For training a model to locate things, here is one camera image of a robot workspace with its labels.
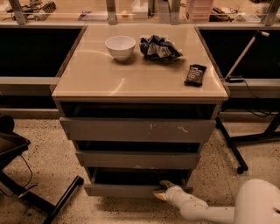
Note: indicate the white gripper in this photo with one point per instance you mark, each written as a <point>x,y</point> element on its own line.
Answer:
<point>174,192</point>

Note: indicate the grey bottom drawer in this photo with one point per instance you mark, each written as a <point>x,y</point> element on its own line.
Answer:
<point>131,183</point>

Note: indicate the grey drawer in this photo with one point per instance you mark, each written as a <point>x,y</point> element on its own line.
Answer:
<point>131,183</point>
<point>137,130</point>
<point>137,160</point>

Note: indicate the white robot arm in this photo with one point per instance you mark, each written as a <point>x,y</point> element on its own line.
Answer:
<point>257,202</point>

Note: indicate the grey middle drawer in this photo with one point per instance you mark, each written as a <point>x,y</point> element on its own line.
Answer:
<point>137,160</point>

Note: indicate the grey drawer cabinet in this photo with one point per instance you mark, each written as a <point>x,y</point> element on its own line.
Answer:
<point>94,85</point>

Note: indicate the grey top drawer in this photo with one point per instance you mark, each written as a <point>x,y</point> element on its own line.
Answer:
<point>137,130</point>

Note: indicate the black snack bar packet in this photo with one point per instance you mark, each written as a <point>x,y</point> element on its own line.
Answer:
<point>195,75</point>

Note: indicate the black stand with wheels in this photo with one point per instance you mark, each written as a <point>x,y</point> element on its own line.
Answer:
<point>270,134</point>

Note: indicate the crumpled blue chip bag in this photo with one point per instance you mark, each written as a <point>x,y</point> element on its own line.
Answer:
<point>158,48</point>

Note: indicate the white bowl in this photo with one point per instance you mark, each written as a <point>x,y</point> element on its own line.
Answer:
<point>120,47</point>

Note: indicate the pink stacked bins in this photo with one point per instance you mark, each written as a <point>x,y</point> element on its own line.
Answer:
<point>198,10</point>

